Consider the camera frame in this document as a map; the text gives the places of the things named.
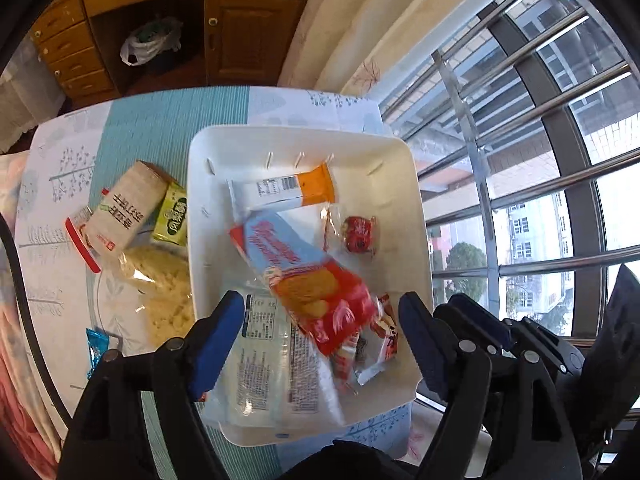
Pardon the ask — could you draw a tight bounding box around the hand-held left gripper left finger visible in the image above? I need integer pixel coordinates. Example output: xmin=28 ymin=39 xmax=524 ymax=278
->
xmin=60 ymin=290 xmax=246 ymax=480

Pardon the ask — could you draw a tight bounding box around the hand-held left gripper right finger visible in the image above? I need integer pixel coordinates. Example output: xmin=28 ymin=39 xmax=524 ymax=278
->
xmin=398 ymin=291 xmax=583 ymax=480

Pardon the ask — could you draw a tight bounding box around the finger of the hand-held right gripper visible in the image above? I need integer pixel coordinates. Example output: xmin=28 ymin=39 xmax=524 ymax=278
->
xmin=505 ymin=316 xmax=587 ymax=378
xmin=434 ymin=294 xmax=516 ymax=356

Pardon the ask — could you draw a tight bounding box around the crumbly yellow cake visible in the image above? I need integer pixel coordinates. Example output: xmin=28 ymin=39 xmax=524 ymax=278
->
xmin=107 ymin=244 xmax=197 ymax=348

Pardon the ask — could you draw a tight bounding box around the large clear teal snack pack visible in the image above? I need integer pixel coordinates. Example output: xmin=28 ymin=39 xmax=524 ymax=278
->
xmin=200 ymin=280 xmax=361 ymax=428

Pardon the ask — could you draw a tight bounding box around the blue red cookie pack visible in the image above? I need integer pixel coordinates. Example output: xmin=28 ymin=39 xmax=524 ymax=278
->
xmin=229 ymin=210 xmax=383 ymax=358

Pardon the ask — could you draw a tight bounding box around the green snack packet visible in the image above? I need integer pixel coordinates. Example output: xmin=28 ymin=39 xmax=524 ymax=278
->
xmin=151 ymin=181 xmax=190 ymax=246

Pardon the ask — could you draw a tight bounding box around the white biscuit pack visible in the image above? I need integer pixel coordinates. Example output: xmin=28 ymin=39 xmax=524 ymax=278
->
xmin=82 ymin=160 xmax=169 ymax=256

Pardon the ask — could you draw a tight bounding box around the orange white snack pack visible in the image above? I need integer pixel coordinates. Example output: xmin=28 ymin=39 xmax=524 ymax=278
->
xmin=226 ymin=164 xmax=335 ymax=212

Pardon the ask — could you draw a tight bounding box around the white plastic bin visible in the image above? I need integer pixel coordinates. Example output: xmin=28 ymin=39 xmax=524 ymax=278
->
xmin=187 ymin=125 xmax=435 ymax=448

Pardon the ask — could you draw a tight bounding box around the clear wrapped red brown snack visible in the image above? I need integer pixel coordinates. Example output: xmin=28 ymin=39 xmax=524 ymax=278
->
xmin=350 ymin=294 xmax=401 ymax=386

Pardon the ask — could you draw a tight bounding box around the small blue packet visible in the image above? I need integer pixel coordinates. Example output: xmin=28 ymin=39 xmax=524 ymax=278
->
xmin=86 ymin=328 xmax=123 ymax=381

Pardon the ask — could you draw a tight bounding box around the person's black jacket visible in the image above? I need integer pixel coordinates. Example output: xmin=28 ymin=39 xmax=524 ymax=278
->
xmin=277 ymin=440 xmax=426 ymax=480

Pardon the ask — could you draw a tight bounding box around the floral blanket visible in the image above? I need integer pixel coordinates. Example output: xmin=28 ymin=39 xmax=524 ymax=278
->
xmin=0 ymin=152 xmax=66 ymax=480

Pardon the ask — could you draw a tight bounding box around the metal window grille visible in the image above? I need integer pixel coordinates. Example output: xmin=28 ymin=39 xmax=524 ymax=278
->
xmin=380 ymin=0 xmax=640 ymax=341

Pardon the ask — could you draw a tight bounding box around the teal placemat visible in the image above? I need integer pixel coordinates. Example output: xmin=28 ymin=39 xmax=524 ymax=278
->
xmin=87 ymin=85 xmax=281 ymax=480

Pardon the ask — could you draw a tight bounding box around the leaf print tablecloth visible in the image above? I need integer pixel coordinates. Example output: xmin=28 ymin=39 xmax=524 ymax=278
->
xmin=15 ymin=87 xmax=416 ymax=461

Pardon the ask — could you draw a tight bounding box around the wooden desk with drawers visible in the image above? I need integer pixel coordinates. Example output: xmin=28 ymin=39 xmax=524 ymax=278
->
xmin=27 ymin=0 xmax=326 ymax=106

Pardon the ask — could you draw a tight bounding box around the white plastic bag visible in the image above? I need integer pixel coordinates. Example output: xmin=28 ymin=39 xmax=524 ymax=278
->
xmin=120 ymin=16 xmax=183 ymax=67

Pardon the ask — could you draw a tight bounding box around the white lace cloth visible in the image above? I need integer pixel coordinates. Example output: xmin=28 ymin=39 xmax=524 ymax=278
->
xmin=0 ymin=50 xmax=66 ymax=156

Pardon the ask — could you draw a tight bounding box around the cream curtain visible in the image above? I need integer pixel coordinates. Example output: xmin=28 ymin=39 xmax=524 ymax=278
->
xmin=277 ymin=0 xmax=501 ymax=111

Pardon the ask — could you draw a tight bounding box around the black strap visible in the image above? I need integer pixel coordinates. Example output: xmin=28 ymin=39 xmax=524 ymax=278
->
xmin=0 ymin=217 xmax=73 ymax=418

